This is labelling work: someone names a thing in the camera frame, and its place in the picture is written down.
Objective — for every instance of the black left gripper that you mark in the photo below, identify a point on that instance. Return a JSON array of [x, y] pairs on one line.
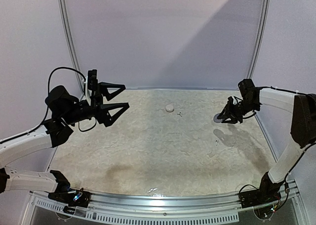
[[100, 111]]

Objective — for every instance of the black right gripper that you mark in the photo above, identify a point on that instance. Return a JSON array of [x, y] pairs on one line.
[[235, 109]]

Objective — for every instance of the blue earbud charging case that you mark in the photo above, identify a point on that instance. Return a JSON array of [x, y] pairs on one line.
[[217, 118]]

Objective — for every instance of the white round case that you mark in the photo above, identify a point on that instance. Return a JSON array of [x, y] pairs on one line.
[[169, 108]]

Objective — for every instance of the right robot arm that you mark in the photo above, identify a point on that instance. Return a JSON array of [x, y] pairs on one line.
[[297, 122]]

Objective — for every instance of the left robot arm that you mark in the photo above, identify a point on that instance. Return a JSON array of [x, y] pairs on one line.
[[66, 111]]

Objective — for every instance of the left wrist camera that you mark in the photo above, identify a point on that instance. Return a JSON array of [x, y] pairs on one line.
[[90, 85]]

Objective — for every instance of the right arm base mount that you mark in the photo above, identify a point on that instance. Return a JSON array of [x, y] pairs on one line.
[[250, 196]]

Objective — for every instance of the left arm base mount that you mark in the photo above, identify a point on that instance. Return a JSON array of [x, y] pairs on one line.
[[71, 197]]

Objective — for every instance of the left aluminium corner post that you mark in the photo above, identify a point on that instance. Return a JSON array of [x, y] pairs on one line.
[[68, 35]]

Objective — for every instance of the aluminium corner post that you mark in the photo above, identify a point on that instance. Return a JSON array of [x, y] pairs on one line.
[[68, 35], [259, 37]]

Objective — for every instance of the aluminium front rail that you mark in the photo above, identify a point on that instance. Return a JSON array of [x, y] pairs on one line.
[[217, 209]]

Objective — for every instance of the right aluminium corner post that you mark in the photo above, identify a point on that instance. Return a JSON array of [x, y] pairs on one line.
[[259, 37]]

